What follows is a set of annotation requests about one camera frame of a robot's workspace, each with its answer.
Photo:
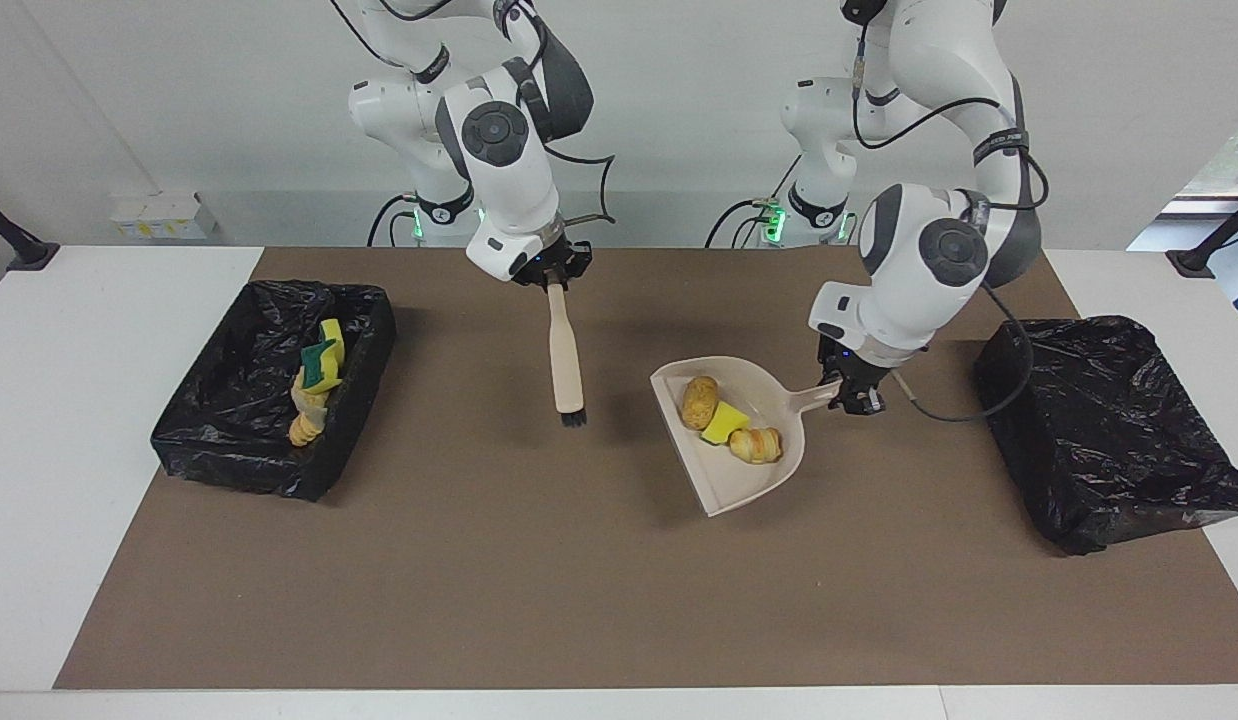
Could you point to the beige brush black bristles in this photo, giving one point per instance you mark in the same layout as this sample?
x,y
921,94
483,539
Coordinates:
x,y
565,370

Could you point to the brown toy bread roll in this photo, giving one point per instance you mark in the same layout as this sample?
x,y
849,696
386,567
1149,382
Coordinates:
x,y
699,402

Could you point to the glass window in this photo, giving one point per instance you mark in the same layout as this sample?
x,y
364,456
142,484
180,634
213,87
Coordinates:
x,y
1234,165

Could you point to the small green yellow sponge piece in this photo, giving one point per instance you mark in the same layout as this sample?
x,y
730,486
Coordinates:
x,y
724,424

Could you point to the white wall socket box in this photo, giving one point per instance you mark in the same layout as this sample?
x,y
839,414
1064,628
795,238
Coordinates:
x,y
164,215

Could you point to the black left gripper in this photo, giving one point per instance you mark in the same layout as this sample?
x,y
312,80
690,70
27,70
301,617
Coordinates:
x,y
854,365

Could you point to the pale lumpy foam chunk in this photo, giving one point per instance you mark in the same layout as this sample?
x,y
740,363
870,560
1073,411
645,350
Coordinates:
x,y
309,400

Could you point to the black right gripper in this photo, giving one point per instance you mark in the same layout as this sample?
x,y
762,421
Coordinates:
x,y
547,262

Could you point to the brown table mat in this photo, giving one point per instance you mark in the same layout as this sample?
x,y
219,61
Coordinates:
x,y
479,620

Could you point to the black bag-lined bin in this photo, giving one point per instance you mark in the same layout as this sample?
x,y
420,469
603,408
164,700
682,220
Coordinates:
x,y
229,420
1099,430

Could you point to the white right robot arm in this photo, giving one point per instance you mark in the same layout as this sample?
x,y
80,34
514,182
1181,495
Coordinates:
x,y
499,150

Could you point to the yellow sponge wedge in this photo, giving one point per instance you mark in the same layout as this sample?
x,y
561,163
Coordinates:
x,y
332,330

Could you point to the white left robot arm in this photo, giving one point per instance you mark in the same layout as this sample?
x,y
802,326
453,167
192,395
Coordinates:
x,y
929,260

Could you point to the beige plastic dustpan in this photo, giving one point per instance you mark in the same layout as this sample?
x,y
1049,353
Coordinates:
x,y
749,450

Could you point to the yellow notched sponge piece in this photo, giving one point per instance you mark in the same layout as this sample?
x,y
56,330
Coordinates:
x,y
324,372

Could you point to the black table clamp stand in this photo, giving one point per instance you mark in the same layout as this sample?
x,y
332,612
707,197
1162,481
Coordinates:
x,y
1194,263
29,255

